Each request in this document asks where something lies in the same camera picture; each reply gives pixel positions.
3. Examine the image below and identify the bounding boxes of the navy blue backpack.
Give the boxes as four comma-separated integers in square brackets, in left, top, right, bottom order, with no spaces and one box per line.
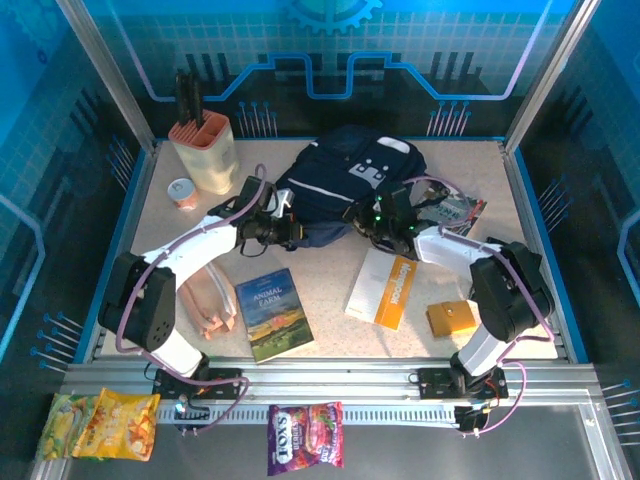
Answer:
[273,123,429,252]

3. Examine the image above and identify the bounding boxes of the orange and white book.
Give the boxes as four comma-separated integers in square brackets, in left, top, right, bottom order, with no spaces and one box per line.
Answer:
[343,246,419,332]

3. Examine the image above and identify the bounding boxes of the grey blue book red edge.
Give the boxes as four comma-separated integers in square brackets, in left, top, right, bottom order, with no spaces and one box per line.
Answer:
[414,182,489,241]

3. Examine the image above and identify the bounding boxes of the Animal Farm book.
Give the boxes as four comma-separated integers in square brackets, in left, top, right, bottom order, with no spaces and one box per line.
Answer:
[234,267,316,365]

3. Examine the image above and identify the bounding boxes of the purple Fox's berries candy bag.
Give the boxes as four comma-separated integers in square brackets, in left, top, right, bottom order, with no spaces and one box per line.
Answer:
[267,400,346,477]

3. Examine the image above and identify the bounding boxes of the yellow chips bag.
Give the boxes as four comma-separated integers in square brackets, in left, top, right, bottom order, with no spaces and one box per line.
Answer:
[72,387,162,462]

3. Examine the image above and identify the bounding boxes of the green yellow snack bag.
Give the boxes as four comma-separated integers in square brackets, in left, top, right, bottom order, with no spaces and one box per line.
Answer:
[35,393,101,462]

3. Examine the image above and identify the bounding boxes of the small tin can pink label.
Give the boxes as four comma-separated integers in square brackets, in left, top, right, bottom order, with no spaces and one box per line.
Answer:
[167,177,200,213]

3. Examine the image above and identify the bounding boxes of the beige knife block pink top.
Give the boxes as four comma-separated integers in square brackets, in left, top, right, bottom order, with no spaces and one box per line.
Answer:
[167,110,240,196]

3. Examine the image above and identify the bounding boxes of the small black controller board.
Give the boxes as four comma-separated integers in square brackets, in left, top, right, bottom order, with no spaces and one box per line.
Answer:
[452,403,494,440]
[172,397,212,437]

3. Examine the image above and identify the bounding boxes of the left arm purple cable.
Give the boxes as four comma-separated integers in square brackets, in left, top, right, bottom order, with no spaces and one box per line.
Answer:
[113,163,274,437]

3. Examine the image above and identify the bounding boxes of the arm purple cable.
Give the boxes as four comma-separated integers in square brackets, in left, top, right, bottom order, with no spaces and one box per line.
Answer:
[407,173,557,440]
[113,163,274,437]

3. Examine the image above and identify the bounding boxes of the aluminium frame rail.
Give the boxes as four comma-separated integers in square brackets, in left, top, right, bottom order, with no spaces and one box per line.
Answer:
[59,357,601,401]

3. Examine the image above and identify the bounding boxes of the black handled knife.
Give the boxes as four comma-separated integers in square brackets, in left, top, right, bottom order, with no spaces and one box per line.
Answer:
[183,72,196,126]
[174,72,186,124]
[193,78,206,129]

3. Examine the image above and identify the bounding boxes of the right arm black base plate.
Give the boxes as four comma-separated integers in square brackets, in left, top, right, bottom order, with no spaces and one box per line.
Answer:
[417,367,509,401]

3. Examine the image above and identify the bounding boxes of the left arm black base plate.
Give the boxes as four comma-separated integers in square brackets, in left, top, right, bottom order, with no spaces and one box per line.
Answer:
[152,367,244,401]

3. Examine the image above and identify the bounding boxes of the white slotted cable duct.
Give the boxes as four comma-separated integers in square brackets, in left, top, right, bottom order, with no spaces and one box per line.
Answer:
[157,402,459,426]

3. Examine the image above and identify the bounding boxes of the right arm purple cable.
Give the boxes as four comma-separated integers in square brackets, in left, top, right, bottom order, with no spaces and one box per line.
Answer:
[407,173,557,440]

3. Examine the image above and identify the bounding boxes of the aluminium frame post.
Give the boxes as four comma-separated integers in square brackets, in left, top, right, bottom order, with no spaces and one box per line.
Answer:
[53,0,159,154]
[502,0,604,154]

